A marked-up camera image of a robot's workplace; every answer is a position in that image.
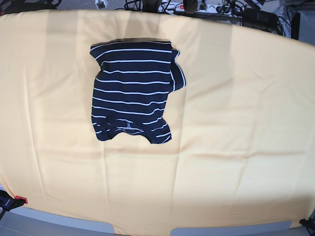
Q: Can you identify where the navy white striped T-shirt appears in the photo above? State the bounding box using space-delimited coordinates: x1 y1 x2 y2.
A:
90 39 186 144

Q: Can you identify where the yellow table cloth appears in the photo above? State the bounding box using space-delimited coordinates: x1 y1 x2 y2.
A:
0 10 315 236

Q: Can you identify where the white power strip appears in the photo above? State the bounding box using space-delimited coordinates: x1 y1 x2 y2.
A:
157 1 222 14

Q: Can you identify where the black power adapter box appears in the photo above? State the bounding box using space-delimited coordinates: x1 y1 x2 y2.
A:
243 8 279 27

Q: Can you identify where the grey chair back right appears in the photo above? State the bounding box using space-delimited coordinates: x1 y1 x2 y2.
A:
170 221 292 236

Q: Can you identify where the grey chair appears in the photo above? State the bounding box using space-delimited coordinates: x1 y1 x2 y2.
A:
170 221 292 236
0 212 114 236

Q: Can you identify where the grey chair back left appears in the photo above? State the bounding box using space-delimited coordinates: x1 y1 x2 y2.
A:
0 212 114 236

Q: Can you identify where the blue red table clamp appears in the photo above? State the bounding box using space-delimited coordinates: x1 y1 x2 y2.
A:
0 190 28 211

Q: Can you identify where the black right table clamp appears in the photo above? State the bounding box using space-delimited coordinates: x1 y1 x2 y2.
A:
299 217 315 236

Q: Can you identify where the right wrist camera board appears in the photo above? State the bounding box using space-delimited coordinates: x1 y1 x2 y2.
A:
94 0 108 9

